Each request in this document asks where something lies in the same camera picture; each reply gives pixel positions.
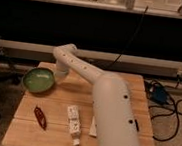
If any black floor cable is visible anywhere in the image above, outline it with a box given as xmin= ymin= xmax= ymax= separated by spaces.
xmin=137 ymin=78 xmax=182 ymax=145

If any black hanging cable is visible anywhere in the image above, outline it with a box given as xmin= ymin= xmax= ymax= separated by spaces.
xmin=98 ymin=0 xmax=150 ymax=75

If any red chili pepper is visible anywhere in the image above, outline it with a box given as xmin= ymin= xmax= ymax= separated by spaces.
xmin=34 ymin=107 xmax=47 ymax=130

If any white rectangular box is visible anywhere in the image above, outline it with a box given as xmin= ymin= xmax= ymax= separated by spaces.
xmin=89 ymin=116 xmax=97 ymax=138

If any black smartphone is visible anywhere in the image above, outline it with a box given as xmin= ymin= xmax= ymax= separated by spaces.
xmin=135 ymin=120 xmax=140 ymax=132

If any blue power adapter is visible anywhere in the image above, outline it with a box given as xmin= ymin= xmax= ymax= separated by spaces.
xmin=151 ymin=87 xmax=167 ymax=104

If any white labelled bottle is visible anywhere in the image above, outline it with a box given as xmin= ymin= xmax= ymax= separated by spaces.
xmin=67 ymin=105 xmax=81 ymax=146

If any green ceramic bowl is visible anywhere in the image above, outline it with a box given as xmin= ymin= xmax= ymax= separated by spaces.
xmin=22 ymin=67 xmax=55 ymax=93

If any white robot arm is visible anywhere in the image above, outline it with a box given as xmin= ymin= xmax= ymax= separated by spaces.
xmin=53 ymin=44 xmax=140 ymax=146

